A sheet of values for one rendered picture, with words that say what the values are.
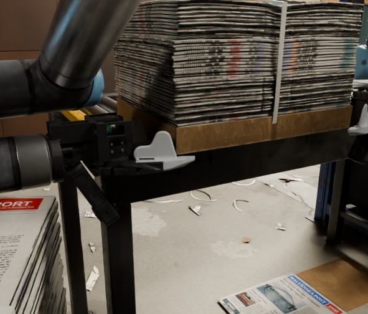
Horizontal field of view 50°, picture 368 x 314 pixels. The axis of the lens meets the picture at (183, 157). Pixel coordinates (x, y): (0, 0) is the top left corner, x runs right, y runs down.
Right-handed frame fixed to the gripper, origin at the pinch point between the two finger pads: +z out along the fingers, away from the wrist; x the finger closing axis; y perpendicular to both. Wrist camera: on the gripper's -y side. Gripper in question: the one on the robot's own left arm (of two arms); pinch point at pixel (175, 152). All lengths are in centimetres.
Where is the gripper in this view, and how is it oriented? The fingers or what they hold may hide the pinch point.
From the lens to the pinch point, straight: 65.2
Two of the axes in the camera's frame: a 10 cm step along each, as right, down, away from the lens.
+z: 8.9, -1.4, 4.4
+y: 0.0, -9.5, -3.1
